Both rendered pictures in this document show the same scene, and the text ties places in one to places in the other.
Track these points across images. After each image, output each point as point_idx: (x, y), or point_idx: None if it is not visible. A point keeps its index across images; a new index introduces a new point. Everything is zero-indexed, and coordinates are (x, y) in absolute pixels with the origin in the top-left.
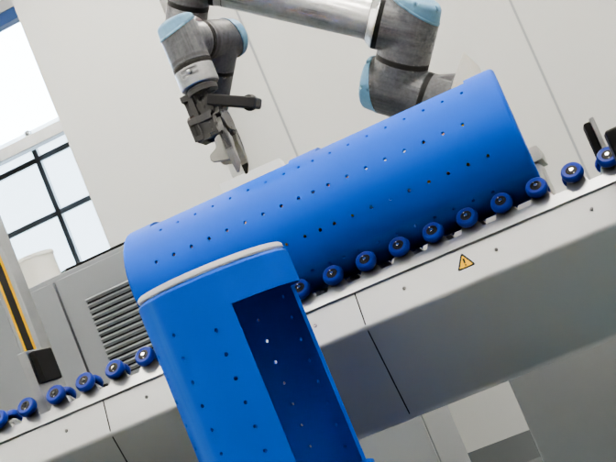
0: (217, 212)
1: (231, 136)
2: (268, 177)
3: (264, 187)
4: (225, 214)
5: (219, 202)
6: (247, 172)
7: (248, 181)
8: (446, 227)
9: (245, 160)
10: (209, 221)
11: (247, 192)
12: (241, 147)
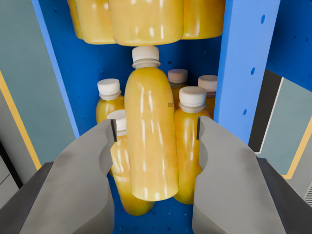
0: (249, 127)
1: (204, 212)
2: (256, 10)
3: (269, 22)
4: (255, 109)
5: (239, 133)
6: (112, 119)
7: (227, 77)
8: None
9: (107, 132)
10: (249, 136)
11: (257, 68)
12: (85, 165)
